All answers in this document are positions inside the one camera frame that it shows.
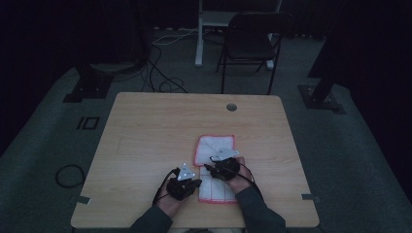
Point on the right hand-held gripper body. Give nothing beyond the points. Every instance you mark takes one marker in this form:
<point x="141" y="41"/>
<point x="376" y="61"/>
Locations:
<point x="226" y="168"/>

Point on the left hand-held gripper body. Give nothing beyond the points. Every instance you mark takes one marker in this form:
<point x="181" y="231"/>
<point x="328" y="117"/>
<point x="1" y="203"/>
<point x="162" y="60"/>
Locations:
<point x="179" y="187"/>

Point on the white cloth with red edge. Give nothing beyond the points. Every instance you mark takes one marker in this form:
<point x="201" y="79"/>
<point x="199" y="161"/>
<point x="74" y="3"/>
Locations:
<point x="215" y="144"/>

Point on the person's left hand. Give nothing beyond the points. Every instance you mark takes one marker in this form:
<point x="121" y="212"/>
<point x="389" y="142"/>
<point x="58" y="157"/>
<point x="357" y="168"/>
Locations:
<point x="170" y="204"/>

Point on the person's right hand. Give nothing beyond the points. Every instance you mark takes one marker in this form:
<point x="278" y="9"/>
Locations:
<point x="241" y="181"/>

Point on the round grey table grommet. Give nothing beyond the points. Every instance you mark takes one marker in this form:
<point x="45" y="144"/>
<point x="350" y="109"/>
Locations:
<point x="231" y="107"/>

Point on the grey tape piece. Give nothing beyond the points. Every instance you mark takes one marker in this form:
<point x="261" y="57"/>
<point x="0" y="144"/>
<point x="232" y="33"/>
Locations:
<point x="83" y="200"/>
<point x="309" y="197"/>

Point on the black folding chair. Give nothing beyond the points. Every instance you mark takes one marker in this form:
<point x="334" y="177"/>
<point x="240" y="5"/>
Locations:
<point x="247" y="45"/>

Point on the black stand with base plate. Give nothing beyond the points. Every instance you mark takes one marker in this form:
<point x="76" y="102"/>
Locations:
<point x="89" y="87"/>
<point x="320" y="97"/>

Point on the white desk frame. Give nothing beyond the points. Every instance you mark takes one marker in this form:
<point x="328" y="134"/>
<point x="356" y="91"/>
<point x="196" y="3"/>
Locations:
<point x="199" y="35"/>

